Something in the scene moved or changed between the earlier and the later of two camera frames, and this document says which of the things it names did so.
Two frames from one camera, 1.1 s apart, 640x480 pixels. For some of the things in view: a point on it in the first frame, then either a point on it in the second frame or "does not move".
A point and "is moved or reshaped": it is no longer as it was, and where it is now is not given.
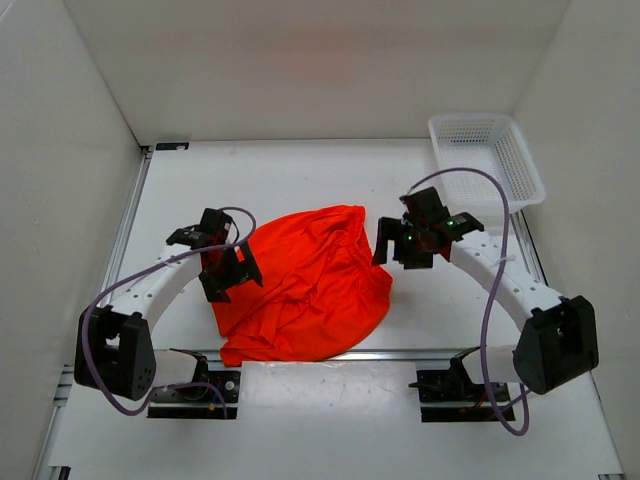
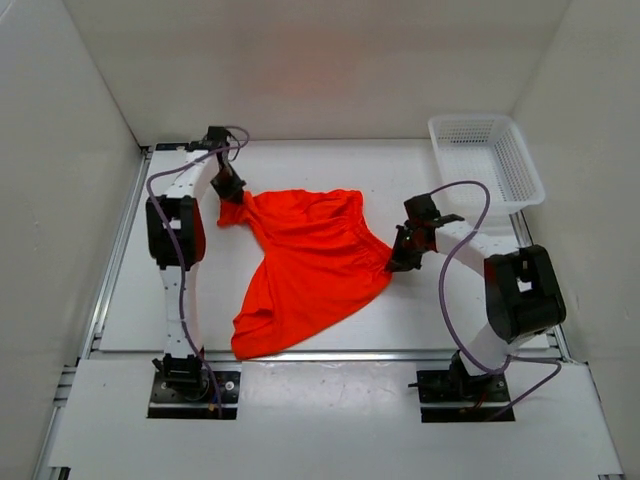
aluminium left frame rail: [66, 376] does not move
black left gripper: [245, 269] → [228, 194]
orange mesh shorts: [323, 288] is moved or reshaped
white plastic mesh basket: [495, 143] does not move
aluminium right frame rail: [527, 248] does not move
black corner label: [172, 145] does not move
